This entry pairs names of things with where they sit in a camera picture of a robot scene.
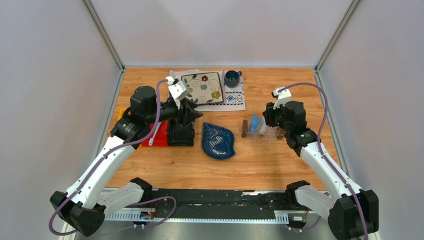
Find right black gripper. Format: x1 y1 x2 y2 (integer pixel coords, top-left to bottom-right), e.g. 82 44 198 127
262 99 291 134

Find blue toothpaste tube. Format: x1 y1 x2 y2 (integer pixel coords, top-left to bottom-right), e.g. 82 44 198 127
248 114 261 135

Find white toothbrush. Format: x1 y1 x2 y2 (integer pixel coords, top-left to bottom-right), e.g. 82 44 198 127
148 122 162 147

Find white toothpaste tube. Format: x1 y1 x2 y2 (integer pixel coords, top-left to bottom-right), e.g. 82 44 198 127
258 117 267 135

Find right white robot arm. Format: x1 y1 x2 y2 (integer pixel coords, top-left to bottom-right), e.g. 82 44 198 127
262 101 380 240

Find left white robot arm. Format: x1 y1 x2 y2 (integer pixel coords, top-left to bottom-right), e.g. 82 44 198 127
50 83 203 237

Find square floral ceramic plate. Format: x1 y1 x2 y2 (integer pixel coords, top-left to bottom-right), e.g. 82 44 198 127
181 72 224 105

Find black plastic bin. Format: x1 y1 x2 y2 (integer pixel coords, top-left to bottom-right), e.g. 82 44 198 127
167 119 195 147

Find blue shell-shaped dish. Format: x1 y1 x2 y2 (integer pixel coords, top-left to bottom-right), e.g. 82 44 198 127
201 122 236 160

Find silver knife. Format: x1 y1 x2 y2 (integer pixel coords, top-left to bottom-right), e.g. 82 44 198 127
220 70 226 98

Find white patterned placemat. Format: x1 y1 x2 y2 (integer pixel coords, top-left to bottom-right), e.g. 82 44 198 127
169 69 246 112

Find red plastic bin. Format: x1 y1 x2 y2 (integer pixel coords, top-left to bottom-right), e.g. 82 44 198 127
141 120 169 147

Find dark blue ceramic mug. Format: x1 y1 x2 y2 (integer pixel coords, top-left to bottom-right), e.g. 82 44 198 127
224 70 242 88

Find yellow plastic bin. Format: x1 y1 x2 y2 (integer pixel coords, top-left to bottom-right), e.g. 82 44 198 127
117 108 126 121

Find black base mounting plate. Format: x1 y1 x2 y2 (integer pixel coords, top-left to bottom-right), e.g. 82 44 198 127
141 188 311 222

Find clear glass tray wooden handles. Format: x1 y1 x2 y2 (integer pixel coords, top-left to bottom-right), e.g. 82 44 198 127
237 119 285 143

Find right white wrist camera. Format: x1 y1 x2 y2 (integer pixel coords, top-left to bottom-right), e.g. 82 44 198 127
271 86 292 110

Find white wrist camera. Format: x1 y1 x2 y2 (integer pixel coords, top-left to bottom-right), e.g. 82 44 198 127
165 76 190 110
271 86 292 110

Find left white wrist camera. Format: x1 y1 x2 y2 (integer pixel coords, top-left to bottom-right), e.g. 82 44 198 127
165 76 190 110

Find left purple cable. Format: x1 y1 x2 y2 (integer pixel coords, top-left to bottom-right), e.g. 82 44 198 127
48 78 178 237

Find purple cable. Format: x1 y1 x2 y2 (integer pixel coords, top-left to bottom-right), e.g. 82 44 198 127
277 82 369 240
48 78 178 237

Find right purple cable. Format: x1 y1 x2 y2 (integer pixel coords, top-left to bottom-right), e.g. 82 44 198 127
277 82 369 240

